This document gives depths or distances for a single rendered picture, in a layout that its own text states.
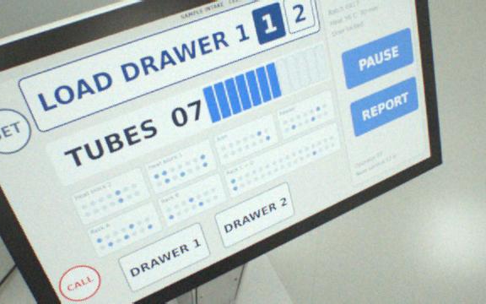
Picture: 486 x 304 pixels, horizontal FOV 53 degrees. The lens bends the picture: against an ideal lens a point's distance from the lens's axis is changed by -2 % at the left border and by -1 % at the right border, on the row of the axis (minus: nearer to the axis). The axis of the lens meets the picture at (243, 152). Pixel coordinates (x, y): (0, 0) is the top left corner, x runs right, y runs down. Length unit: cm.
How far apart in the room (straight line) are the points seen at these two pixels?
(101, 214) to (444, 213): 148
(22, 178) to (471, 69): 200
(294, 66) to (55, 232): 29
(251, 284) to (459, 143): 97
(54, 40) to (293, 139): 26
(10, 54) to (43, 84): 4
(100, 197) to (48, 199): 5
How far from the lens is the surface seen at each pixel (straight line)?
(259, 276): 154
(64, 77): 46
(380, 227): 173
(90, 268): 53
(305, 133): 55
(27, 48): 45
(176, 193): 51
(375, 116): 60
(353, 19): 56
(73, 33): 46
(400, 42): 61
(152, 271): 54
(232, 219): 55
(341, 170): 60
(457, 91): 216
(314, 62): 54
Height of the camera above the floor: 152
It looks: 60 degrees down
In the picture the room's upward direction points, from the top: 9 degrees clockwise
